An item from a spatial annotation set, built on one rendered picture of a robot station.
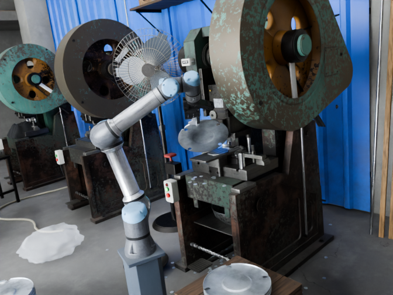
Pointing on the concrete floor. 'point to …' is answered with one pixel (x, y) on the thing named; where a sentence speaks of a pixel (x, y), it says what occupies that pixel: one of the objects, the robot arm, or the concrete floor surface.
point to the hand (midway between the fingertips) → (197, 123)
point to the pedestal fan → (152, 56)
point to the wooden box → (281, 288)
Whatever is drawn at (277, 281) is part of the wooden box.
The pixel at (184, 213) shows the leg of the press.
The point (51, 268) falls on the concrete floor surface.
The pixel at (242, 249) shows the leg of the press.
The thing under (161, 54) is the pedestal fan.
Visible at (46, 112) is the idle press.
